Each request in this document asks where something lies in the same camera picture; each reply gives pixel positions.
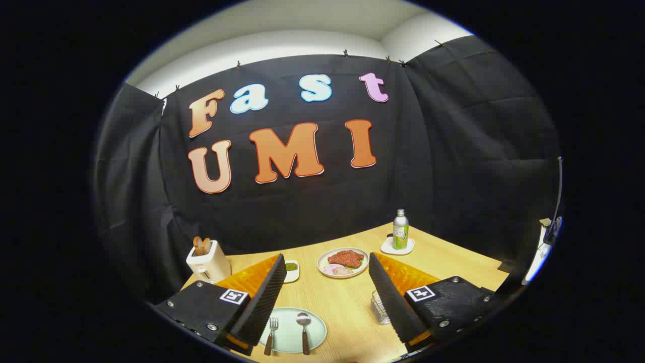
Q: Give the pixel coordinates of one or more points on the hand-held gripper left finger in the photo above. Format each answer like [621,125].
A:
[262,302]

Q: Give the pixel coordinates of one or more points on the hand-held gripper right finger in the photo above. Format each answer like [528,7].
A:
[395,302]

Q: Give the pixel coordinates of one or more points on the light blue round plate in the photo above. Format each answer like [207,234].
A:
[288,330]

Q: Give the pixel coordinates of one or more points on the white divided snack tray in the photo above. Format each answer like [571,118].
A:
[294,275]

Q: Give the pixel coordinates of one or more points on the white square coaster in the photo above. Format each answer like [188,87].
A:
[388,247]

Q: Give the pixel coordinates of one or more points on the dark pink ham slice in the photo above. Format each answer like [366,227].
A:
[346,271]

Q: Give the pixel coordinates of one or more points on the brown steak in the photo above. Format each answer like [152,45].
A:
[345,258]

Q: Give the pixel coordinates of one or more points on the cream white toaster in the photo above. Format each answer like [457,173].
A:
[207,263]

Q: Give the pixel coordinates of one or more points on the pale pink ham slice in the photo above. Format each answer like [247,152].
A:
[331,269]

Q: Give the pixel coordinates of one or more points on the silver bottle with green label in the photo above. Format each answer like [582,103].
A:
[400,227]

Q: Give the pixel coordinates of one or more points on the grey round dinner plate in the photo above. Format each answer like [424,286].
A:
[325,258]

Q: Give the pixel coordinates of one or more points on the brown toast slice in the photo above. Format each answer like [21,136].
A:
[207,245]
[197,246]

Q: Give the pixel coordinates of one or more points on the black backdrop cloth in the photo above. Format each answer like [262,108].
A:
[428,151]

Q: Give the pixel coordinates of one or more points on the black table bracket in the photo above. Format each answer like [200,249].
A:
[508,266]

